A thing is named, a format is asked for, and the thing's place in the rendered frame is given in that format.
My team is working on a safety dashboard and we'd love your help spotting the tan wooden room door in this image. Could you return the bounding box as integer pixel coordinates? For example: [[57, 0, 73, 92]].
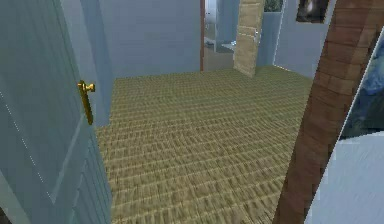
[[232, 0, 266, 79]]

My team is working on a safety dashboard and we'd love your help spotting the pale grey room door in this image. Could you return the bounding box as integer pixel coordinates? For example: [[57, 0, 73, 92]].
[[0, 0, 114, 224]]

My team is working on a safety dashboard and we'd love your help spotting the gold door handle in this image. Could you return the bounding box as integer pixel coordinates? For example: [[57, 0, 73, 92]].
[[77, 80, 96, 126]]

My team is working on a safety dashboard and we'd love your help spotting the brown wooden door frame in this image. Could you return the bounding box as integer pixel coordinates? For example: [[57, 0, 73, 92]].
[[272, 0, 384, 224]]

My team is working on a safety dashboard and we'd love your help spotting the green framed wall picture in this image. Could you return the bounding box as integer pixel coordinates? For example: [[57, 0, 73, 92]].
[[263, 0, 284, 13]]

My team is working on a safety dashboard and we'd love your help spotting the dark framed wall picture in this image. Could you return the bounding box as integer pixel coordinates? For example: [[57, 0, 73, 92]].
[[295, 0, 330, 24]]

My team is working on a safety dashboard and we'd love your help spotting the blue framed wall picture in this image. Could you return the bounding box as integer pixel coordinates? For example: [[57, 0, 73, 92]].
[[338, 28, 384, 141]]

